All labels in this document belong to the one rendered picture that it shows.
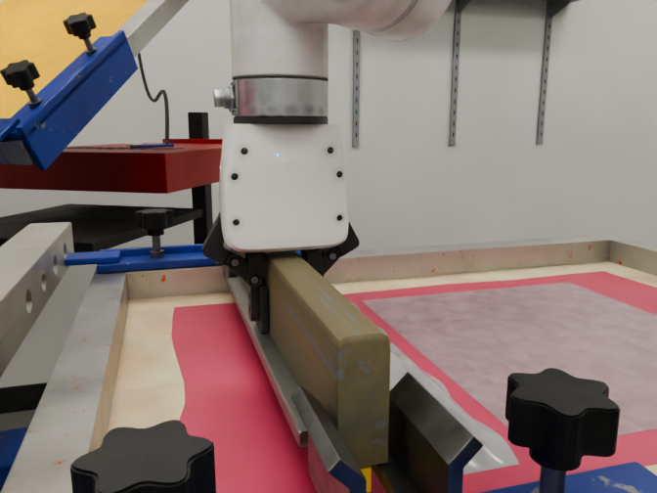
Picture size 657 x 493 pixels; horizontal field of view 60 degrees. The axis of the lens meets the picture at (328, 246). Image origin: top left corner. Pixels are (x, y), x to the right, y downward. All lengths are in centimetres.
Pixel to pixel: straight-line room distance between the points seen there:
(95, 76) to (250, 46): 58
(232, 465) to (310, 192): 20
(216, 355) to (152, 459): 35
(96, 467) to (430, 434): 15
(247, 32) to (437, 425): 30
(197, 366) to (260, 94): 24
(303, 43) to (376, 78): 221
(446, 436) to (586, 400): 7
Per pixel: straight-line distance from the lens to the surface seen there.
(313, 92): 44
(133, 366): 54
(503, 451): 41
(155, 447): 21
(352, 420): 31
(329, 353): 30
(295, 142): 44
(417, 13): 45
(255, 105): 43
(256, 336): 47
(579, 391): 26
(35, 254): 62
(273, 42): 43
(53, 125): 91
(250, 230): 44
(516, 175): 299
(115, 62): 104
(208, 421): 44
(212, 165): 152
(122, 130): 246
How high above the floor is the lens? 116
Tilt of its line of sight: 12 degrees down
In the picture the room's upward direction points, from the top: straight up
